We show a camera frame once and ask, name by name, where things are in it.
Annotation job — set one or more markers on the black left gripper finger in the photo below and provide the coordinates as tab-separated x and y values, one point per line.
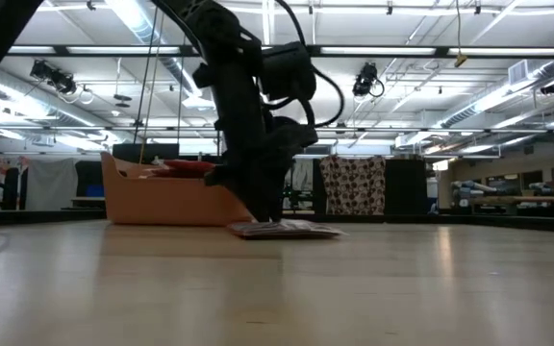
255	206
277	206

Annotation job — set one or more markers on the silver packet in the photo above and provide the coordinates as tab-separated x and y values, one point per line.
301	230

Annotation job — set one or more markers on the red popcorn bag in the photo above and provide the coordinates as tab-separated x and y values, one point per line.
190	168

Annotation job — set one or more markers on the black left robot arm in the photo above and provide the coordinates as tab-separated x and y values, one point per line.
231	86

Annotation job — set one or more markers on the brown white patterned cloth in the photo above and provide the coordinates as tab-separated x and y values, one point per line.
354	185

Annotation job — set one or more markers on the orange plastic basket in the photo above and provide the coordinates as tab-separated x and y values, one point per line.
171	202

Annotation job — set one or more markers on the black ceiling spotlight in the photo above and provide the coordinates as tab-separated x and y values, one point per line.
53	77
551	88
366	79

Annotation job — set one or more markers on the long ceiling light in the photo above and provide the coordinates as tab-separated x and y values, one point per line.
378	50
32	49
123	49
505	51

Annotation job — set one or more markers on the grey cloth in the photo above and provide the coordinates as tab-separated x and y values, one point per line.
51	185

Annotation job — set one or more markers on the black ceiling beam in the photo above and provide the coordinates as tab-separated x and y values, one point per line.
441	51

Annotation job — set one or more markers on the wooden workbench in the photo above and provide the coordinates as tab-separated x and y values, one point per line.
522	199

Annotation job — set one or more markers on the black metal table frame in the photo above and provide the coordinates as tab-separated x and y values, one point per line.
450	222

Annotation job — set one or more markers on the silver ventilation duct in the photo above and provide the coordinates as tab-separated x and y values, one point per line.
498	96

